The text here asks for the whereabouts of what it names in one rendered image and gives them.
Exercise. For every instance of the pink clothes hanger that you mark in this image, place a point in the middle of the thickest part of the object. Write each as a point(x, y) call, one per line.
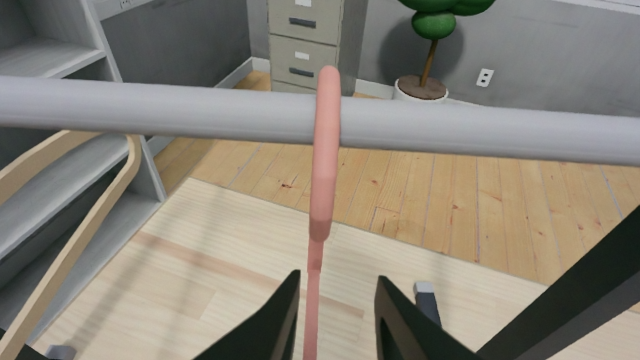
point(322, 194)

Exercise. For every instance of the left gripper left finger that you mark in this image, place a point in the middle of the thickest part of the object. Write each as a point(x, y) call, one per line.
point(267, 334)

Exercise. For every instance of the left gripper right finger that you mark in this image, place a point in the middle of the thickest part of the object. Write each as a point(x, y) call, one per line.
point(416, 335)

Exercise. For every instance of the grey horizontal bar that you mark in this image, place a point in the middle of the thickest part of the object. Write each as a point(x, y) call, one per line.
point(599, 286)

